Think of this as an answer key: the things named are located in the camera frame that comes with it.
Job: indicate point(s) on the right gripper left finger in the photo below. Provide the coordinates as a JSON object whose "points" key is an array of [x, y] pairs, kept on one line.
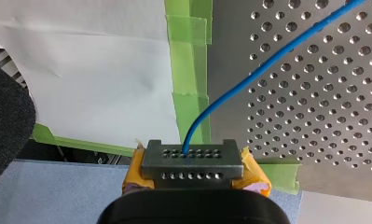
{"points": [[137, 174]]}

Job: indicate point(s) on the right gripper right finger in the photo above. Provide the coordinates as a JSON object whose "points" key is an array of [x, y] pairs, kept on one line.
{"points": [[252, 175]]}

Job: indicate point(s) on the dark grey chair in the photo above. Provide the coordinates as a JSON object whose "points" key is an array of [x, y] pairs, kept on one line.
{"points": [[6, 124]]}

